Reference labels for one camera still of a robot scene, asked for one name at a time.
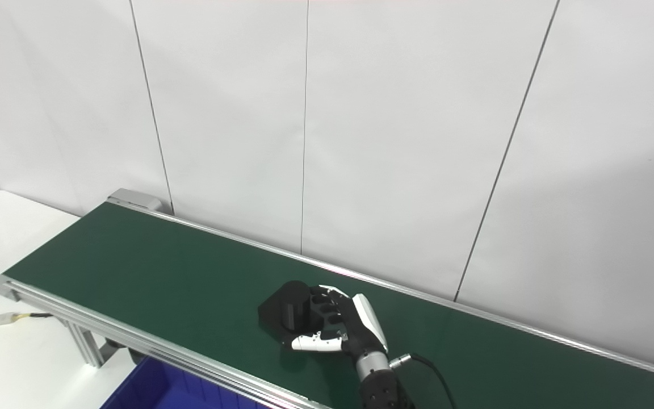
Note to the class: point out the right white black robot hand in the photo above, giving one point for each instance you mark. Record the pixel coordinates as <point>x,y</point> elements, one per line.
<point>364,326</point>

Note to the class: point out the blue plastic bin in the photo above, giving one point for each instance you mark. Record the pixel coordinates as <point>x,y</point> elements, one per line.
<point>156,389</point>

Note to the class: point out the green conveyor belt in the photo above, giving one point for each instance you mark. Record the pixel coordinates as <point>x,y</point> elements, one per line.
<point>179,284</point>
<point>151,343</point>

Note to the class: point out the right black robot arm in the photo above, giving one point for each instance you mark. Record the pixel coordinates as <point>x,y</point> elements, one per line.
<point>381,389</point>

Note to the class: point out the black part with square base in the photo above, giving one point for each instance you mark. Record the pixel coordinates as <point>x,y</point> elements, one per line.
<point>287,309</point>

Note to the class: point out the grey conveyor end housing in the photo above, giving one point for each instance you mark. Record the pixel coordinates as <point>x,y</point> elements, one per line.
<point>135,199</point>

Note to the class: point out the aluminium conveyor leg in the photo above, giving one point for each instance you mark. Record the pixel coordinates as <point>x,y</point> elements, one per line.
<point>86,343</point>

